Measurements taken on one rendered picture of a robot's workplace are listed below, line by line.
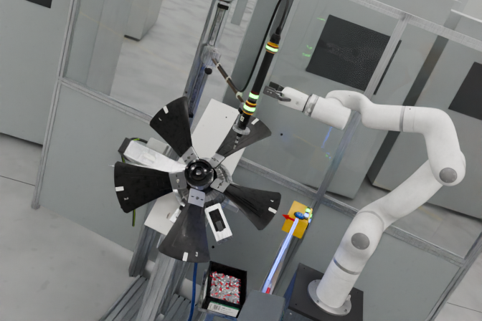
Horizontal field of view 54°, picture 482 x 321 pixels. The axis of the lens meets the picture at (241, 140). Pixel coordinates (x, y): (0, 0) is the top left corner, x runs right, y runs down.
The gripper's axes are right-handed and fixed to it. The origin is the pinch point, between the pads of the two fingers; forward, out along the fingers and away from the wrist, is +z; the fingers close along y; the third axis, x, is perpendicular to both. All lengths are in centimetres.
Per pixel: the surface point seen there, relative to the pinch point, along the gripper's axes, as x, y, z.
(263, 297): -42, -60, -28
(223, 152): -35.9, 7.5, 9.8
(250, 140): -26.8, 10.2, 1.0
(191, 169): -43.0, -4.9, 17.5
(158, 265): -107, 9, 22
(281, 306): -41, -61, -34
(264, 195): -45.4, 4.7, -13.5
